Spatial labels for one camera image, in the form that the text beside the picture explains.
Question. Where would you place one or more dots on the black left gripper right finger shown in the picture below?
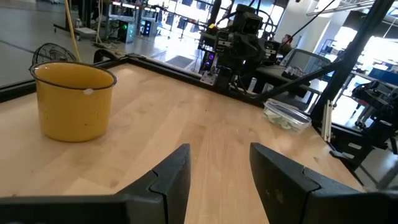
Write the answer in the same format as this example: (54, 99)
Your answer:
(295, 199)

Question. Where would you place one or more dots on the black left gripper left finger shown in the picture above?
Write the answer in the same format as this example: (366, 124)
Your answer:
(140, 205)

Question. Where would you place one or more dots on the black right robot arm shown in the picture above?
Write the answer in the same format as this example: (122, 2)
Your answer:
(225, 79)

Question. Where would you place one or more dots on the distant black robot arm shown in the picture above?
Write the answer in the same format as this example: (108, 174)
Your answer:
(376, 96)

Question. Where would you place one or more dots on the computer tower with purple light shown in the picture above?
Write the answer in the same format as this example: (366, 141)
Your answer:
(207, 60)

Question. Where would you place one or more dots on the silver mounting plate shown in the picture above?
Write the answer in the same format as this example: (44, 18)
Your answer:
(208, 77)

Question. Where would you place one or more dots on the person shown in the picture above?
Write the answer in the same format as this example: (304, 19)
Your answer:
(286, 43)

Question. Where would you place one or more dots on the clear plastic container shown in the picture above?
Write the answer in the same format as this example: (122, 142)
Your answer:
(286, 109)

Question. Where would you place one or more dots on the amber plastic cup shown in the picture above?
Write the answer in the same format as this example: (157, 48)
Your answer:
(73, 112)

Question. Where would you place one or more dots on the computer tower with teal light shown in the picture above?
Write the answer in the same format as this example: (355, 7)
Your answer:
(127, 31)

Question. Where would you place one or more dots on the black floor fan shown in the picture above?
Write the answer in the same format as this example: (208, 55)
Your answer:
(51, 54)

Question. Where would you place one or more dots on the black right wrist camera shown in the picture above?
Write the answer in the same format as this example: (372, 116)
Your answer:
(247, 20)

